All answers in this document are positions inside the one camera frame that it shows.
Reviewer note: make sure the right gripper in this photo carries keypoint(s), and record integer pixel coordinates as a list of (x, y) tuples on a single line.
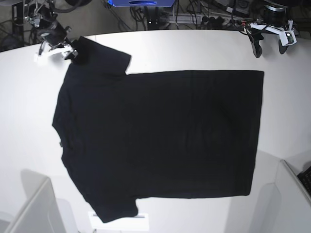
[(55, 41)]

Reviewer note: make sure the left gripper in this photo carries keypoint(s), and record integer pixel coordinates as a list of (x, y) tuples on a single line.
[(255, 39)]

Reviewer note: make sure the black T-shirt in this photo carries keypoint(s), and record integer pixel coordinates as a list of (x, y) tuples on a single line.
[(188, 134)]

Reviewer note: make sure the blue box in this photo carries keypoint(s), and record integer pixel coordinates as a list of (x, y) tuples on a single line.
[(132, 3)]

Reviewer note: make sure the black keyboard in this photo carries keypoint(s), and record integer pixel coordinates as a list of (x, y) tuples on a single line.
[(305, 178)]

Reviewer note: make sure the white partition panel left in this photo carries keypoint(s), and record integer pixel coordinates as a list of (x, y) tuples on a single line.
[(40, 212)]

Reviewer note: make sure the white partition panel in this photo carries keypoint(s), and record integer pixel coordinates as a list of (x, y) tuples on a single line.
[(40, 212), (283, 206)]

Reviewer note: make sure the white partition panel right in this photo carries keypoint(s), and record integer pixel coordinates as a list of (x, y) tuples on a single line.
[(283, 206)]

